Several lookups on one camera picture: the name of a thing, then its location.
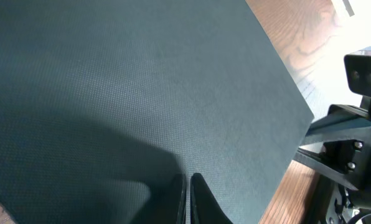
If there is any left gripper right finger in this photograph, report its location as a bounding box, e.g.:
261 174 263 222
190 173 232 224

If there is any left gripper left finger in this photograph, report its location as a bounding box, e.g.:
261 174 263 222
135 174 187 224

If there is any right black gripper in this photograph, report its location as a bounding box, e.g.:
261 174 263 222
294 97 371 223

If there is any dark green box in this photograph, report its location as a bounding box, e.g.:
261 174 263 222
0 0 314 223

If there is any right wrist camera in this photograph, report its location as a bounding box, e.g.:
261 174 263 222
344 50 371 98

